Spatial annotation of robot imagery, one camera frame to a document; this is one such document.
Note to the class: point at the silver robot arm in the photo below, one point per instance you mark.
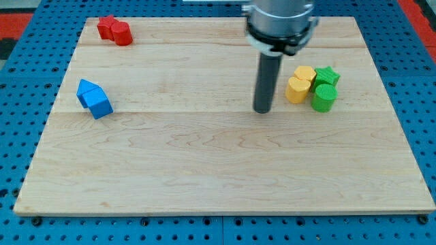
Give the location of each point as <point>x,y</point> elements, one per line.
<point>277,27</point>

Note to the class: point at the light wooden board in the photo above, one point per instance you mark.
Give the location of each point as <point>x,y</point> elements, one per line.
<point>183,139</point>

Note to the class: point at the dark grey cylindrical pointer rod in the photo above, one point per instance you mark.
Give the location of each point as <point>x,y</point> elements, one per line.
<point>268,71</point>

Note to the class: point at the yellow heart block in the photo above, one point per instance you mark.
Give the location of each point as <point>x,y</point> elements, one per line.
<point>297,90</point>

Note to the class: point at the yellow hexagon block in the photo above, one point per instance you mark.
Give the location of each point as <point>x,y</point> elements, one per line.
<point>305,73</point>

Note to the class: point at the green cylinder block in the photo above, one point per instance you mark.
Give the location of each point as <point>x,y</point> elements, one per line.
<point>324,98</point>

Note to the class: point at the green star block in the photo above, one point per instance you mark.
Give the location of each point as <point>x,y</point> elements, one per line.
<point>325,75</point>

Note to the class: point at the blue cube block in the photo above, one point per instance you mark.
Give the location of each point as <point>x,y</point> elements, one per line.
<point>98,103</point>

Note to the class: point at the red cylinder block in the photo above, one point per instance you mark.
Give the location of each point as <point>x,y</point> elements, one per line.
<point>121,33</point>

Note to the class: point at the blue triangle block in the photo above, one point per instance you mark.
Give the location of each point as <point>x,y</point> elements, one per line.
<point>84,89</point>

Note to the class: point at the red star block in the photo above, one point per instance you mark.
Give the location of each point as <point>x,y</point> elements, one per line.
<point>104,27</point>

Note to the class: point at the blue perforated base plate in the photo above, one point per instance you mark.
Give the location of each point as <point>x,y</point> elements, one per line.
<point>32,76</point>

